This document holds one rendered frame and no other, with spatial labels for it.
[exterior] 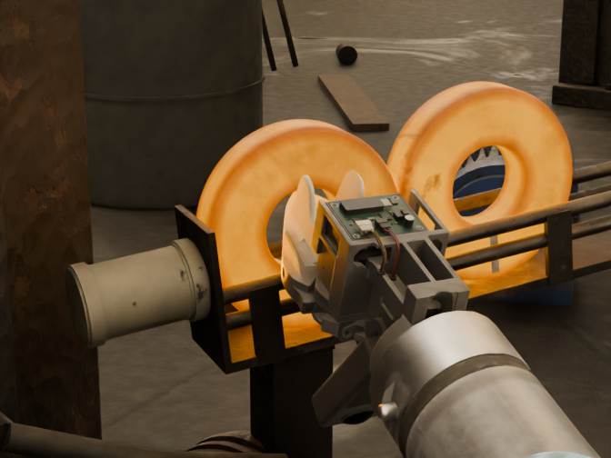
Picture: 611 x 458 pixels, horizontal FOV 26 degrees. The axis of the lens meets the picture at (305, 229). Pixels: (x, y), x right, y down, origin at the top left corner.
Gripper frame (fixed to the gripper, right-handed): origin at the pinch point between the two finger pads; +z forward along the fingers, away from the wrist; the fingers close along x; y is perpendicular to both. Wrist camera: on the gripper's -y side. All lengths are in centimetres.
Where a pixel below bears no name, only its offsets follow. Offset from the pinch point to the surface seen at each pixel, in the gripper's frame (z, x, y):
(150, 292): -3.3, 12.5, -2.8
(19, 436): -8.7, 22.7, -9.0
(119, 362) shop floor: 112, -23, -112
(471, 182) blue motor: 114, -94, -81
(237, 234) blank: -1.5, 5.7, -0.2
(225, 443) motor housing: -4.7, 6.1, -17.4
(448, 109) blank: 1.0, -11.1, 7.0
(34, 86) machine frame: 19.5, 15.5, 1.2
